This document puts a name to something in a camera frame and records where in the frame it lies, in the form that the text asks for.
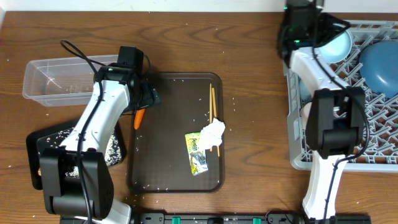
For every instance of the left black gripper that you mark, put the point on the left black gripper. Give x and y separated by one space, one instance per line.
152 96

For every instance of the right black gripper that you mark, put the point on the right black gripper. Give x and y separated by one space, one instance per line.
328 27

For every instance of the orange carrot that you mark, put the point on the orange carrot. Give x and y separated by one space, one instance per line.
138 118

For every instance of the small light blue bowl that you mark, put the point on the small light blue bowl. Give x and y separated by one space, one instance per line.
338 49

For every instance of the large dark blue plate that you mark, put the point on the large dark blue plate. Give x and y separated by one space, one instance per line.
380 67

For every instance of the white rice pile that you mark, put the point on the white rice pile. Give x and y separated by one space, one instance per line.
114 153

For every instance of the light blue cup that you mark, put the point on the light blue cup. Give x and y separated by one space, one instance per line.
305 94

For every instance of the white napkin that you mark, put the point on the white napkin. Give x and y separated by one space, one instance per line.
211 135

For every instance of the yellow green snack wrapper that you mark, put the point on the yellow green snack wrapper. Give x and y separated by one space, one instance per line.
197 157

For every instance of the pink cup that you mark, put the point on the pink cup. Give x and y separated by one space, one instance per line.
305 112

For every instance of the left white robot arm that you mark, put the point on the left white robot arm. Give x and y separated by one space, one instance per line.
75 178

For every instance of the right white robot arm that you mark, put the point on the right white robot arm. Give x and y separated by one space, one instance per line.
336 120

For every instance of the black waste tray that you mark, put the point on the black waste tray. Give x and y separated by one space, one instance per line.
32 151

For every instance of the grey dishwasher rack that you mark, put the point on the grey dishwasher rack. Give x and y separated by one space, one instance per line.
381 154

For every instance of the dark brown serving tray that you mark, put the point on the dark brown serving tray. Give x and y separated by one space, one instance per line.
158 155

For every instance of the clear plastic bin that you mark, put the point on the clear plastic bin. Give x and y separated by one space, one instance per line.
58 81

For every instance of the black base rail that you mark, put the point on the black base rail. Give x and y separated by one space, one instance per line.
270 218

